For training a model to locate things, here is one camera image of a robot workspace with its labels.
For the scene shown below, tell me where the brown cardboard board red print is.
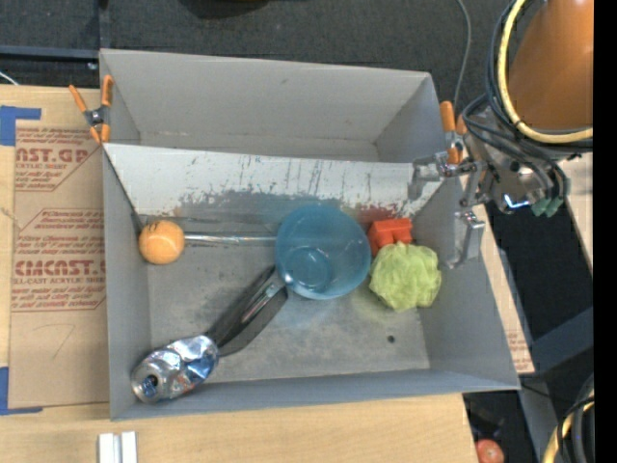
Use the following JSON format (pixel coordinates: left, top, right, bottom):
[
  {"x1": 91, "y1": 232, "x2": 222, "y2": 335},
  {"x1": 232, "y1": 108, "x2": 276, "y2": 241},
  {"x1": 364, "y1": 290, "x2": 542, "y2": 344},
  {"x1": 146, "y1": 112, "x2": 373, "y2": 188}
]
[{"x1": 0, "y1": 84, "x2": 537, "y2": 417}]

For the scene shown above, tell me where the orange-red toy block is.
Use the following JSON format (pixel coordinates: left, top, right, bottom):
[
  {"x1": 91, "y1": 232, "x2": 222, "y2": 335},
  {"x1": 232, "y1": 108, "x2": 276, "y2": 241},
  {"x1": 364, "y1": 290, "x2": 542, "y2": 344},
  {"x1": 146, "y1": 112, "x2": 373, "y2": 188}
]
[{"x1": 366, "y1": 216, "x2": 416, "y2": 259}]

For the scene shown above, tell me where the orange ball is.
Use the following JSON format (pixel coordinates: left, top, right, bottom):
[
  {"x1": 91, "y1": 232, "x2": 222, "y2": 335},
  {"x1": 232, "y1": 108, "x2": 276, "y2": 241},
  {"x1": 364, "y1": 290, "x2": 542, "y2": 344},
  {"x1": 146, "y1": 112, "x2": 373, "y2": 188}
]
[{"x1": 138, "y1": 219, "x2": 187, "y2": 265}]

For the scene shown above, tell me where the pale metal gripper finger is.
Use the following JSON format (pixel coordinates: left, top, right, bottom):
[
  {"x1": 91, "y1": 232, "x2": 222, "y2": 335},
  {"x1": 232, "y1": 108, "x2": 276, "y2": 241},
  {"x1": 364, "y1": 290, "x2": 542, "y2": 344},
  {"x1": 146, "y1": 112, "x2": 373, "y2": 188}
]
[
  {"x1": 443, "y1": 210, "x2": 487, "y2": 270},
  {"x1": 408, "y1": 150, "x2": 479, "y2": 198}
]

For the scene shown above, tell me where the grey metal bin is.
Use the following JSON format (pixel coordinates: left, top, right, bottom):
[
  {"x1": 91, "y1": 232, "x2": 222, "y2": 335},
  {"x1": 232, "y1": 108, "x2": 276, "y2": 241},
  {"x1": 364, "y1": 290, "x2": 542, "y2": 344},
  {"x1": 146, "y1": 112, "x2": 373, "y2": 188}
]
[{"x1": 98, "y1": 48, "x2": 523, "y2": 422}]

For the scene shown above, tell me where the crushed silver can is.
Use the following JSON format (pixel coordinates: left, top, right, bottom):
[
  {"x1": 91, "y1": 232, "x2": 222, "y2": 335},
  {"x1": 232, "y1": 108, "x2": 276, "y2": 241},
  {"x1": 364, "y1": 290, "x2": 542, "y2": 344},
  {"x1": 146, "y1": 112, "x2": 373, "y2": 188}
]
[{"x1": 129, "y1": 334, "x2": 221, "y2": 404}]

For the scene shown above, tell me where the clear blue plastic bowl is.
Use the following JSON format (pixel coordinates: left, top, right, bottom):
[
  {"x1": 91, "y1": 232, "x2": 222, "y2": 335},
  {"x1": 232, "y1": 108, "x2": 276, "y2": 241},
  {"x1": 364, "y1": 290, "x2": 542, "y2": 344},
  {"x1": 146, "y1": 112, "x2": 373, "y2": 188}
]
[{"x1": 274, "y1": 204, "x2": 373, "y2": 301}]

